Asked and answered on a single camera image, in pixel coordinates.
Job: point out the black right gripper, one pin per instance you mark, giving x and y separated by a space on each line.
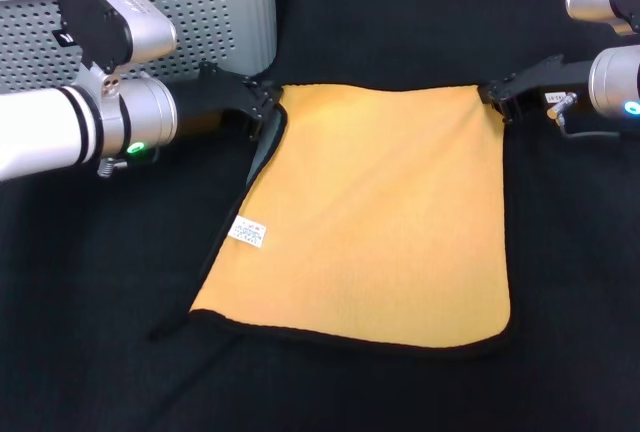
565 77

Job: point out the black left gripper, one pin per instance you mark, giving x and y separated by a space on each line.
210 99

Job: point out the yellow grey towel black trim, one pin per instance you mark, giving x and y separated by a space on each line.
375 202

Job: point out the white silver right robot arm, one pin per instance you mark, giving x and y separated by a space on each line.
612 82

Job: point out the grey perforated plastic storage box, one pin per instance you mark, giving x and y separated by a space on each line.
225 17

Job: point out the white towel label tag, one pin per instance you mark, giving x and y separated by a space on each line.
247 231

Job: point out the black tablecloth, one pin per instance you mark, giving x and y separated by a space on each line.
100 302

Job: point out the silver plug connector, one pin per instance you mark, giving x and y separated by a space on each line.
561 107

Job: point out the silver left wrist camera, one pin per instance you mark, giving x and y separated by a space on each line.
145 32

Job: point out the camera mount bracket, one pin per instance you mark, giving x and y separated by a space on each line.
106 84

